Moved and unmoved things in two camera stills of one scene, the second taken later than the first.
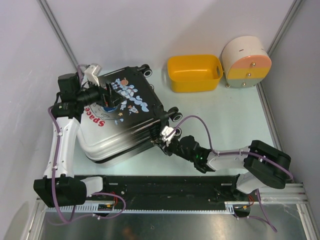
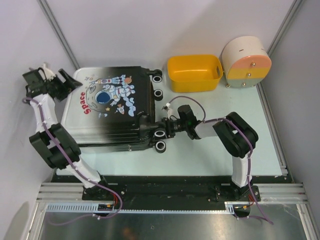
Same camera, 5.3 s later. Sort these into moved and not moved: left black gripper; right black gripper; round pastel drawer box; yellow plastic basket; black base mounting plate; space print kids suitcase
Moved: left black gripper; space print kids suitcase; right black gripper
Not moved: black base mounting plate; yellow plastic basket; round pastel drawer box
